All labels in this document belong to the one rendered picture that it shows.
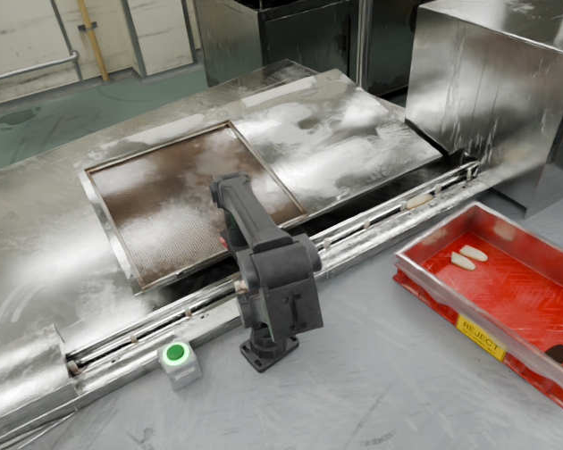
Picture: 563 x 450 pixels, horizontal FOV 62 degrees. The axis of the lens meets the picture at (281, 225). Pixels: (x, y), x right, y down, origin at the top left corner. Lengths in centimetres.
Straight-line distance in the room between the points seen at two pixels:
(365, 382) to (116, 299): 68
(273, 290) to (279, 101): 119
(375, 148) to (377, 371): 78
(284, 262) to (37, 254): 106
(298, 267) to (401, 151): 102
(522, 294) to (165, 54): 387
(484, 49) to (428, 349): 81
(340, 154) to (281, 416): 86
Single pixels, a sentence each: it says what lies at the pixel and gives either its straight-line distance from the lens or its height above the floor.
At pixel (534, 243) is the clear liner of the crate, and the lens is 134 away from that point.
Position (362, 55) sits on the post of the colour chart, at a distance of 209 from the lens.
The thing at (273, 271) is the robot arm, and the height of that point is 129.
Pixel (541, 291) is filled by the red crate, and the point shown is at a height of 82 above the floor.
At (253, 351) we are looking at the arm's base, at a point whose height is 84.
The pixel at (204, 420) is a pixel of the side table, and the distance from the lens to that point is 107.
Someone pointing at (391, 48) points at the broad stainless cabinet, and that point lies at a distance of 355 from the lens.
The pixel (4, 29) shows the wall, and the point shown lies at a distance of 462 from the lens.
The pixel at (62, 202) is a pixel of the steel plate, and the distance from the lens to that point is 176.
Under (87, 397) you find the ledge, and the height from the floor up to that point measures 85.
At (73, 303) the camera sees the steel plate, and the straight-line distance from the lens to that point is 138.
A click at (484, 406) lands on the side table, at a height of 82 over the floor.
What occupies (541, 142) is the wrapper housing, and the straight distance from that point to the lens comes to 141.
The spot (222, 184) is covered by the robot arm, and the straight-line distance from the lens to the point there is 95.
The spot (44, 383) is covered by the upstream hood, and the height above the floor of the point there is 92.
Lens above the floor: 176
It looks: 41 degrees down
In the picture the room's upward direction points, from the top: 5 degrees counter-clockwise
